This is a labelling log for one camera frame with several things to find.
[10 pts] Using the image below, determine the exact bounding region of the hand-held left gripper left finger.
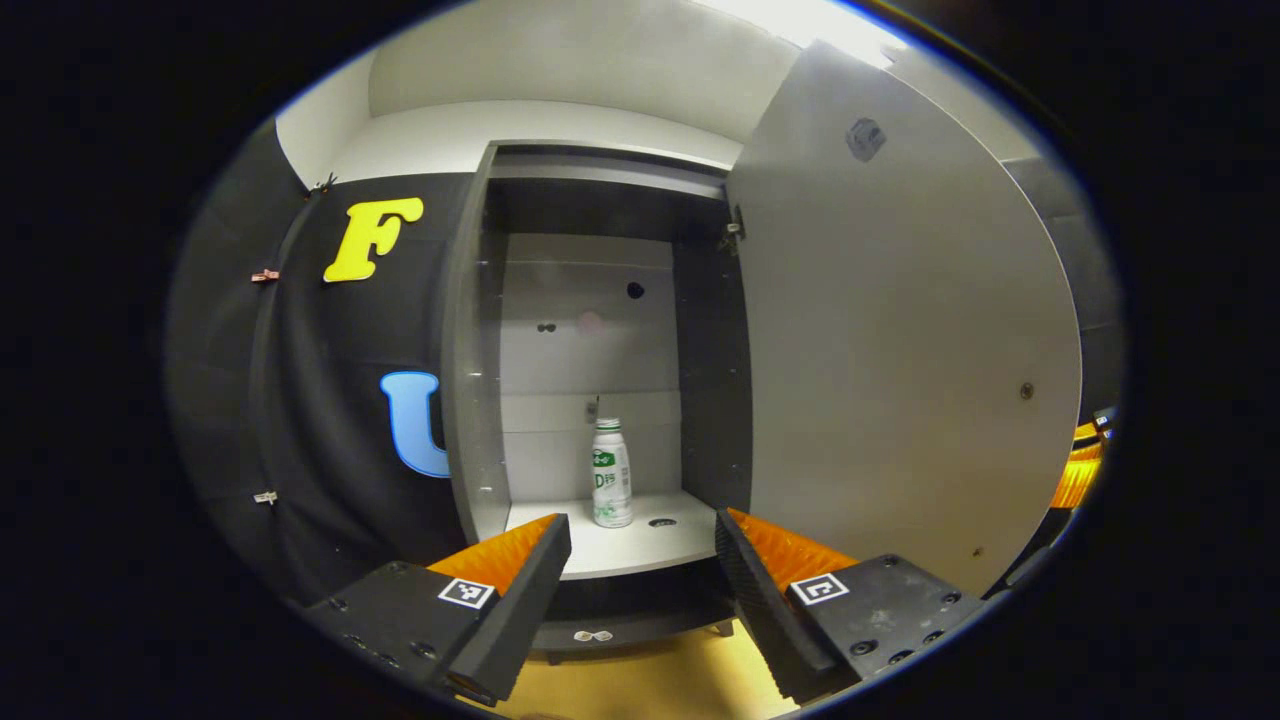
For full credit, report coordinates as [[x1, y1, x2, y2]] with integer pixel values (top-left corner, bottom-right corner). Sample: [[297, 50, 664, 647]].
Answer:
[[305, 513, 573, 706]]

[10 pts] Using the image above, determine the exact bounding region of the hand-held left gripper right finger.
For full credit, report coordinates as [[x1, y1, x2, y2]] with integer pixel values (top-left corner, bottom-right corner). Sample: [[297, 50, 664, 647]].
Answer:
[[715, 507, 991, 705]]

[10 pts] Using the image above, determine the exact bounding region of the white bottle green label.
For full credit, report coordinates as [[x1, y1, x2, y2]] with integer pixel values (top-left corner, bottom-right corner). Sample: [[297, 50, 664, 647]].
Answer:
[[591, 417, 635, 529]]

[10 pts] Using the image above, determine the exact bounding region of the beige cabinet door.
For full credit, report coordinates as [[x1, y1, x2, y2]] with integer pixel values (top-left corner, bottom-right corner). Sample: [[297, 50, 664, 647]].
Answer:
[[725, 40, 1084, 599]]

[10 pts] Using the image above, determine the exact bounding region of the dark grey cabinet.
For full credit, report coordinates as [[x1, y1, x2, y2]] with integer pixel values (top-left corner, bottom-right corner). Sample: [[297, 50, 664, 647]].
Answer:
[[440, 140, 757, 653]]

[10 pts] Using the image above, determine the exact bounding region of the black backdrop cloth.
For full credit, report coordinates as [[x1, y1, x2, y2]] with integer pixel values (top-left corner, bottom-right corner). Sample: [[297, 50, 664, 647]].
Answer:
[[165, 120, 1127, 607]]

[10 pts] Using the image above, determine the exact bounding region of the long ceiling light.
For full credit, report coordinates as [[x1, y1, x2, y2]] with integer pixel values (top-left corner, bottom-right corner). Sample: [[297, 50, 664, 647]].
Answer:
[[700, 0, 909, 69]]

